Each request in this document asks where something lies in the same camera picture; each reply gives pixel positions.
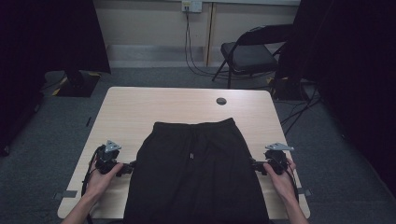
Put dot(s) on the black curtain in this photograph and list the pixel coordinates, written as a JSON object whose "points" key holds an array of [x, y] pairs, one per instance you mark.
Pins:
{"points": [[37, 46], [351, 77]]}

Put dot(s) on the beige vertical wall trim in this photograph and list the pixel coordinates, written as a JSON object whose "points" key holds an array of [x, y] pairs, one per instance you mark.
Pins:
{"points": [[209, 34]]}

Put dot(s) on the small black floor object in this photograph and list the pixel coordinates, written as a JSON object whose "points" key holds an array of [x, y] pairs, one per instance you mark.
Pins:
{"points": [[88, 121]]}

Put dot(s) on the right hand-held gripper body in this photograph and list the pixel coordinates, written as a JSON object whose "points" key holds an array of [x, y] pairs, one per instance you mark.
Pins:
{"points": [[275, 160]]}

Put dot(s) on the grey round table grommet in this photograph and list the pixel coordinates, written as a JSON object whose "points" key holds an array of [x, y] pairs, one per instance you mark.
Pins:
{"points": [[221, 101]]}

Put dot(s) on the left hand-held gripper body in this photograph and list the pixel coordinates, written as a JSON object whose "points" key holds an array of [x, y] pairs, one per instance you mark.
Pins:
{"points": [[107, 157]]}

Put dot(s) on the black stand base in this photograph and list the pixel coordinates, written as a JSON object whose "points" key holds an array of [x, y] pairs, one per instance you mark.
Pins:
{"points": [[286, 90], [79, 85]]}

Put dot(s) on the person's right hand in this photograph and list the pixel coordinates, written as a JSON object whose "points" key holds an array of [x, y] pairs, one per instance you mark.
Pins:
{"points": [[285, 185]]}

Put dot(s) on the black folding chair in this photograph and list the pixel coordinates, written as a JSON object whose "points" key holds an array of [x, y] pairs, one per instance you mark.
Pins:
{"points": [[249, 57]]}

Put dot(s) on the grey tape strip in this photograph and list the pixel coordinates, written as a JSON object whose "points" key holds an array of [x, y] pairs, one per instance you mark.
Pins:
{"points": [[67, 194], [305, 192]]}

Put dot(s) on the person's left hand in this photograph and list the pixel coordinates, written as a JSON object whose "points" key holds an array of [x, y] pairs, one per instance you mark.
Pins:
{"points": [[101, 183]]}

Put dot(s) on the white wall socket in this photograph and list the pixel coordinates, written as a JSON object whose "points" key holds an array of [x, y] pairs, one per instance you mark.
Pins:
{"points": [[192, 5]]}

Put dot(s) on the black pants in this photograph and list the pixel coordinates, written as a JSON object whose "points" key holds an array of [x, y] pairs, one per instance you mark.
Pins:
{"points": [[193, 180]]}

